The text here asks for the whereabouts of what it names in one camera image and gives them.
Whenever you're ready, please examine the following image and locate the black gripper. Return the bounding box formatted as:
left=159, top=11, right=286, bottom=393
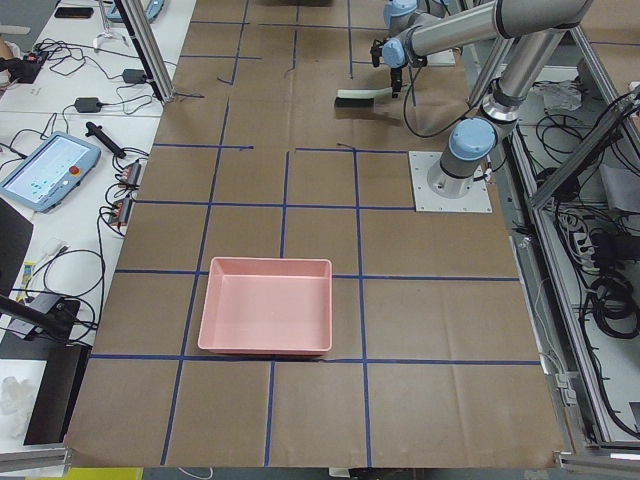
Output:
left=370, top=39, right=404, bottom=98

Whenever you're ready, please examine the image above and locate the white hand brush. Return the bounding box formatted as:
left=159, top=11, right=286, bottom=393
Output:
left=334, top=87, right=392, bottom=108

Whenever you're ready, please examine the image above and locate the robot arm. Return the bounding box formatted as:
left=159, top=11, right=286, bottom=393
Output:
left=383, top=0, right=450, bottom=28
left=371, top=1, right=591, bottom=199

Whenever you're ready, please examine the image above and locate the pink plastic bin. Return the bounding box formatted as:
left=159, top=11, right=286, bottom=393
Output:
left=197, top=257, right=333, bottom=356

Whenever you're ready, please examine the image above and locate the teach pendant tablet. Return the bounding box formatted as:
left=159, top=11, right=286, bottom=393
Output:
left=107, top=0, right=169, bottom=24
left=1, top=132, right=101, bottom=212

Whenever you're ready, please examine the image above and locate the black power adapter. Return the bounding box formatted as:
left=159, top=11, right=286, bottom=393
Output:
left=74, top=97, right=103, bottom=113
left=122, top=69, right=147, bottom=85

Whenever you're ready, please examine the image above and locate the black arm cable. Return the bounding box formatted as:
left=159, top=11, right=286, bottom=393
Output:
left=402, top=59, right=481, bottom=139

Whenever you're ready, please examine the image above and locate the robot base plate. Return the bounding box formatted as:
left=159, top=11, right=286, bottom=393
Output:
left=408, top=151, right=493, bottom=214
left=427, top=49, right=456, bottom=67

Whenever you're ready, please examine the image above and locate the aluminium frame post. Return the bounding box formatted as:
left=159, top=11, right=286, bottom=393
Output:
left=115, top=0, right=175, bottom=105

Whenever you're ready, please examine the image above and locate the black camera stand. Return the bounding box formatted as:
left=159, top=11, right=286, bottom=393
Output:
left=1, top=292, right=80, bottom=342

